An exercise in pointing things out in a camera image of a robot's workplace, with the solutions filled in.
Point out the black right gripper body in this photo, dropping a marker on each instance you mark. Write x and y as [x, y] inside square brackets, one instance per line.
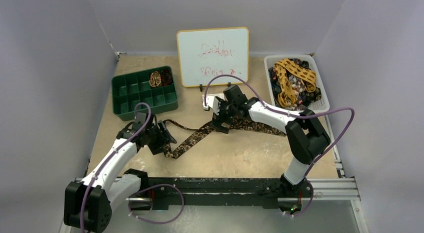
[220, 115]

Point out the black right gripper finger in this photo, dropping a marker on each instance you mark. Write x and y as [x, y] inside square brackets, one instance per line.
[216, 122]
[226, 121]

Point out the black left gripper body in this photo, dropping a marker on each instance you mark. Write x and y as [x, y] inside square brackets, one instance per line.
[155, 137]

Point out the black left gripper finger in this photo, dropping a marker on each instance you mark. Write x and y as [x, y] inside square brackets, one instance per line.
[161, 147]
[164, 136]

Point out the brown floral tie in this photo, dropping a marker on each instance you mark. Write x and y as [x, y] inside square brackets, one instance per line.
[200, 133]

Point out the small white cardboard box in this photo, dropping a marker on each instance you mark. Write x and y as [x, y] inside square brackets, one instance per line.
[210, 101]

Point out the green compartment tray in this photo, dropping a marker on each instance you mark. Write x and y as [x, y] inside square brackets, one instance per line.
[130, 89]

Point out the white plastic basket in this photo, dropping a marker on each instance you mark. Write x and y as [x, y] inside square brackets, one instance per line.
[295, 83]

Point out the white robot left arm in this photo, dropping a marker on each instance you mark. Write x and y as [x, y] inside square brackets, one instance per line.
[106, 172]

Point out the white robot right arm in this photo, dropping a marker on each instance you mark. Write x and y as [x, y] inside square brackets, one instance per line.
[306, 136]

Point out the dark floral ties pile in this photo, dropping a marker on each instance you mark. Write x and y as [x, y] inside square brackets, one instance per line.
[298, 92]

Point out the rolled yellow patterned tie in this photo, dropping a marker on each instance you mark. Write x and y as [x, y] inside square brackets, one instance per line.
[155, 79]

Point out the rolled dark red tie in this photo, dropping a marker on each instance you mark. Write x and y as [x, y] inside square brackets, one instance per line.
[166, 77]

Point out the yellow spotted tie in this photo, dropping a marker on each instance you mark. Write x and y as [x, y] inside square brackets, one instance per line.
[294, 76]

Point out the whiteboard with yellow frame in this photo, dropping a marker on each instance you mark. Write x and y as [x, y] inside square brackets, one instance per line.
[206, 53]

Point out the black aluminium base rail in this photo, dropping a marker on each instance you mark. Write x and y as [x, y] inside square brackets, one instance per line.
[268, 193]

